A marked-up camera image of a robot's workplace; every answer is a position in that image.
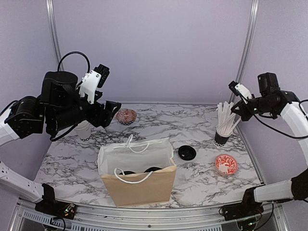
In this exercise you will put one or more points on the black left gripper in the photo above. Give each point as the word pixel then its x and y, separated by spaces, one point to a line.
pixel 97 119

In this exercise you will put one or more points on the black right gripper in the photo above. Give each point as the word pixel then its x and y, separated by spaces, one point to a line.
pixel 245 115

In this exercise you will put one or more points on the stack of white cups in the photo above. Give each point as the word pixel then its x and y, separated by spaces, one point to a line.
pixel 83 131

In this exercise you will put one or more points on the brown paper takeout bag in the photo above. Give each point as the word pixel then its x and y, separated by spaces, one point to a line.
pixel 140 188

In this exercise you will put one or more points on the black coffee cup lid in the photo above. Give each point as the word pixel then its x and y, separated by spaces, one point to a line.
pixel 152 169

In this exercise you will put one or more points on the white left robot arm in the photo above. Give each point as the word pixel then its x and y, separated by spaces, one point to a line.
pixel 21 119

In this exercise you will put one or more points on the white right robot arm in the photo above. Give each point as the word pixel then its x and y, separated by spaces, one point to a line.
pixel 286 105

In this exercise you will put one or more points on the right arm base board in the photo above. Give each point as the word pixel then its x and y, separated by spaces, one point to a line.
pixel 240 210

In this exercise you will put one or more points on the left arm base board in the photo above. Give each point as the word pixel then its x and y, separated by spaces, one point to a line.
pixel 57 208

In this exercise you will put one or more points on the red patterned bowl left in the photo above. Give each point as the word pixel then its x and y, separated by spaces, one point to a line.
pixel 126 116

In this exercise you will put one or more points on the black cup holding straws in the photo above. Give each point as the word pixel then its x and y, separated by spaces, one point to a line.
pixel 220 140

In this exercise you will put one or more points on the red floral bowl right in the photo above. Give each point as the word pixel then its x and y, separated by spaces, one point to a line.
pixel 226 165

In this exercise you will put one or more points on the stack of black lids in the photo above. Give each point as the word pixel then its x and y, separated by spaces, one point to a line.
pixel 187 152

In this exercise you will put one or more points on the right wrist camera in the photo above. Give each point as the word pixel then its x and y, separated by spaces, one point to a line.
pixel 240 90

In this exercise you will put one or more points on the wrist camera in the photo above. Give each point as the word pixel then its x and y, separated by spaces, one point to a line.
pixel 240 90
pixel 91 81

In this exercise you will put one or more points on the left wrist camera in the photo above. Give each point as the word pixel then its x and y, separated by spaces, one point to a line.
pixel 91 81

